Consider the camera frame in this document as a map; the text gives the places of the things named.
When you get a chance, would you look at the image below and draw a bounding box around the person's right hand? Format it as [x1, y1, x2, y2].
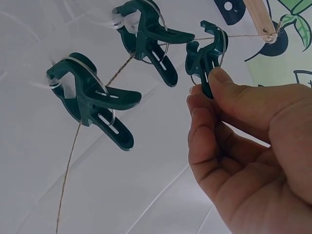
[186, 67, 312, 234]

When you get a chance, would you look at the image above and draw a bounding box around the small dark green clothes peg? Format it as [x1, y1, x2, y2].
[184, 20, 230, 100]

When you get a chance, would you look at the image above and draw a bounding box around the light wooden stick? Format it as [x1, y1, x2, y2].
[243, 0, 280, 38]

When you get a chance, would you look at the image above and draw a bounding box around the large dark green clothes peg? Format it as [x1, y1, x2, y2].
[112, 0, 196, 87]
[46, 52, 143, 153]

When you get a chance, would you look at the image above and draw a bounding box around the brown twine line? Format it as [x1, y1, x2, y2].
[55, 20, 284, 234]

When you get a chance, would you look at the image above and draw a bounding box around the translucent white cloth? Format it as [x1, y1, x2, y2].
[0, 0, 147, 103]

